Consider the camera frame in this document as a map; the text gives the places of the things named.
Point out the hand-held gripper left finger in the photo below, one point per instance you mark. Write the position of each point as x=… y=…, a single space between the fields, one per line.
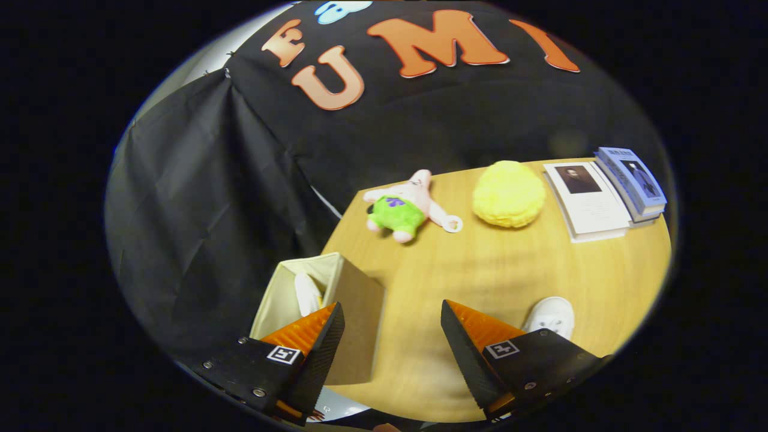
x=321 y=360

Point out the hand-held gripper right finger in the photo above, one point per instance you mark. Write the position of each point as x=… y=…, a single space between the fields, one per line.
x=465 y=360

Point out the beige fabric storage box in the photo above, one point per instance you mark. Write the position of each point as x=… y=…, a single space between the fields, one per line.
x=360 y=318

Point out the white canvas shoe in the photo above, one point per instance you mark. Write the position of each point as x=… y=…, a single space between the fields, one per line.
x=552 y=315
x=307 y=294

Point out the pink starfish plush toy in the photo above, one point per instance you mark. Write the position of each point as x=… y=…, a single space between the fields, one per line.
x=402 y=207

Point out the yellow fluffy plush toy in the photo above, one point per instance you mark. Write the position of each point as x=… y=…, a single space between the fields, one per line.
x=509 y=193

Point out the white portrait cover book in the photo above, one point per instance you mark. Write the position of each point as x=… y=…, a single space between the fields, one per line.
x=591 y=204

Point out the black backdrop cloth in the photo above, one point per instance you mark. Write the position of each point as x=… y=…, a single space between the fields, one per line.
x=450 y=114

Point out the blue cover book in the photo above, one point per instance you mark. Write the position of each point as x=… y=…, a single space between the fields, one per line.
x=636 y=180

